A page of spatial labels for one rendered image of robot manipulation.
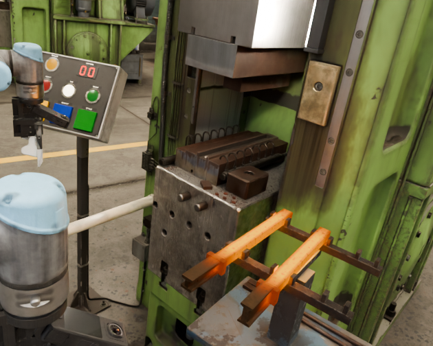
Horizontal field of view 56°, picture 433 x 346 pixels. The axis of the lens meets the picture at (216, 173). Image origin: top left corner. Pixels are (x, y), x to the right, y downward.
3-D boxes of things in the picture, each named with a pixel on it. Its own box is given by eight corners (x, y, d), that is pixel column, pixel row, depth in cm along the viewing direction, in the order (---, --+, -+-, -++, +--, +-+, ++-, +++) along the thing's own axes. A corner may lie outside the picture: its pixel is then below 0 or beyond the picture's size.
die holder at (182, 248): (218, 323, 140) (239, 209, 122) (146, 268, 162) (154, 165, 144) (301, 260, 181) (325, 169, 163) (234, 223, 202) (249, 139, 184)
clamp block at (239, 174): (245, 200, 128) (248, 182, 125) (224, 190, 133) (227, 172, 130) (267, 191, 137) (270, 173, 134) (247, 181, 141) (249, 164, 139)
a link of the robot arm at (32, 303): (66, 246, 52) (71, 288, 45) (66, 275, 54) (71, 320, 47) (-1, 253, 49) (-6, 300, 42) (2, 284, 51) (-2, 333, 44)
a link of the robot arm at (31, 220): (-12, 167, 45) (71, 169, 47) (-4, 250, 49) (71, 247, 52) (-31, 202, 38) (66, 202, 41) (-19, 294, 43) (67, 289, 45)
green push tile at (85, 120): (91, 132, 147) (97, 112, 148) (72, 127, 148) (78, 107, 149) (93, 133, 149) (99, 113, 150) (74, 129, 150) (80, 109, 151)
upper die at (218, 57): (232, 78, 120) (237, 45, 117) (184, 64, 132) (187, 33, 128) (303, 72, 151) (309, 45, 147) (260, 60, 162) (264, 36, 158)
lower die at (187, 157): (216, 186, 135) (219, 162, 131) (174, 165, 146) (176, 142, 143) (284, 160, 165) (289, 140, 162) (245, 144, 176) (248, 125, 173)
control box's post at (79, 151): (80, 308, 200) (81, 90, 157) (76, 304, 202) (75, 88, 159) (87, 305, 203) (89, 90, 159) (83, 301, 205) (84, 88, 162)
